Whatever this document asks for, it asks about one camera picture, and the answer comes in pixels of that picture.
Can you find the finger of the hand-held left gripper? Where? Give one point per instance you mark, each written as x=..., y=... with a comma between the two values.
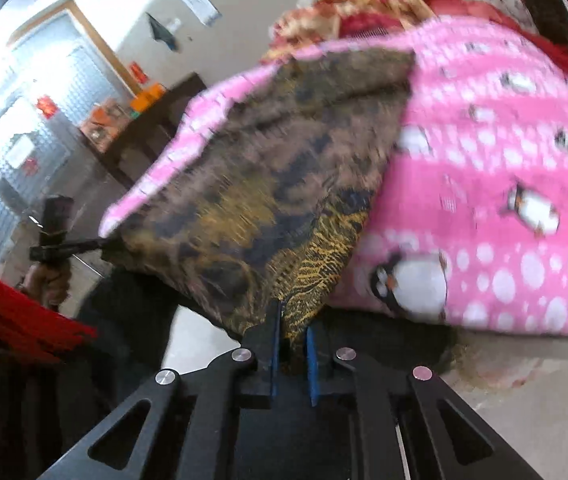
x=88, y=245

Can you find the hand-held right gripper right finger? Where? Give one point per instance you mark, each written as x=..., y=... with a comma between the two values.
x=312, y=360

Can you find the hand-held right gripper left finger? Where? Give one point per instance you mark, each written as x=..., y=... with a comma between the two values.
x=275, y=345

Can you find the brown floral shirt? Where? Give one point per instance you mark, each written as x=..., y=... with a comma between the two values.
x=274, y=180

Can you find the person's left hand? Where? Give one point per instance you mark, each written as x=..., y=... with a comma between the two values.
x=48, y=282

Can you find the person's red clothing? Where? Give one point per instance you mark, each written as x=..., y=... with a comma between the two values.
x=18, y=310

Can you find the glass door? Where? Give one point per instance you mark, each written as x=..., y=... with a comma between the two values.
x=18, y=140

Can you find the dark wooden table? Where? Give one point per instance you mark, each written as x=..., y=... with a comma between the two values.
x=143, y=125

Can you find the orange box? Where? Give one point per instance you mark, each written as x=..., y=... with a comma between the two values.
x=147, y=97

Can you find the pink penguin blanket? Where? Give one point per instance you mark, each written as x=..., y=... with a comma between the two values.
x=489, y=170

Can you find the red and cream floral quilt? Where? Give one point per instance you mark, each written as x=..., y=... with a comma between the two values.
x=364, y=10

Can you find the red wall poster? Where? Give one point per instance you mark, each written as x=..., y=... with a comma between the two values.
x=138, y=71

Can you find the dark cloth on wall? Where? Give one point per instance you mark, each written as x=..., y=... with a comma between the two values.
x=162, y=32

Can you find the white wall paper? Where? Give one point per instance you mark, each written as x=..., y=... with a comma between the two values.
x=195, y=0

